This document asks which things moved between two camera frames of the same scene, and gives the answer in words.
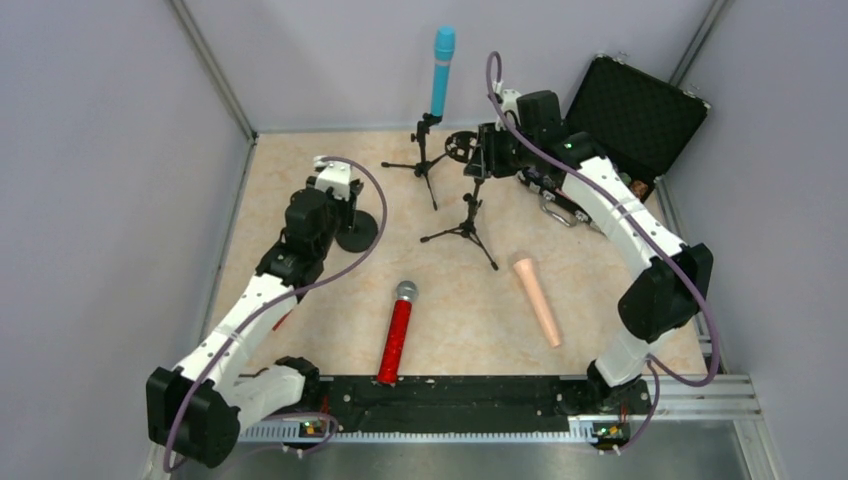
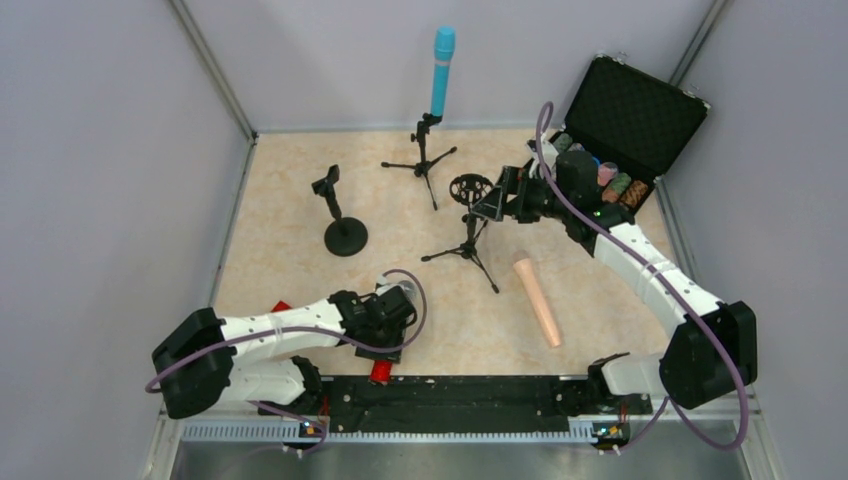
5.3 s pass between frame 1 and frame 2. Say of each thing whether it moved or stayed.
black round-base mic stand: moved
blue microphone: stayed
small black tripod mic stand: stayed
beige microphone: stayed
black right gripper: moved
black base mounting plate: stayed
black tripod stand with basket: moved
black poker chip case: stayed
